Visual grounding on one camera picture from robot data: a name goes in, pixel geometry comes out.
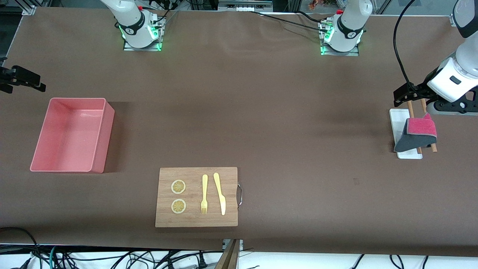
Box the pink plastic bin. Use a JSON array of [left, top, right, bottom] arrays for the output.
[[30, 98, 115, 174]]

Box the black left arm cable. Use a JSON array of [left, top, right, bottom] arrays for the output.
[[393, 0, 417, 95]]

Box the black looped floor cable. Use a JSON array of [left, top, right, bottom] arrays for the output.
[[0, 227, 39, 269]]

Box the white rectangular tray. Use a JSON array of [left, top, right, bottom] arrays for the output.
[[389, 108, 423, 160]]

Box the wooden beam under table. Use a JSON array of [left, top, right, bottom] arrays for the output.
[[214, 239, 240, 269]]

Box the pink and grey cloth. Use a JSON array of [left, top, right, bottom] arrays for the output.
[[394, 113, 438, 153]]

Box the yellow plastic fork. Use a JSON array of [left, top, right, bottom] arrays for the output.
[[201, 174, 208, 215]]

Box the bamboo cutting board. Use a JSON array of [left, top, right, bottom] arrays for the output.
[[155, 167, 239, 228]]

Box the black cable across table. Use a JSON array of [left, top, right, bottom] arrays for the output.
[[248, 10, 330, 29]]

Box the yellow plastic knife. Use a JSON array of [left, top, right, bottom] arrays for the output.
[[213, 172, 226, 216]]

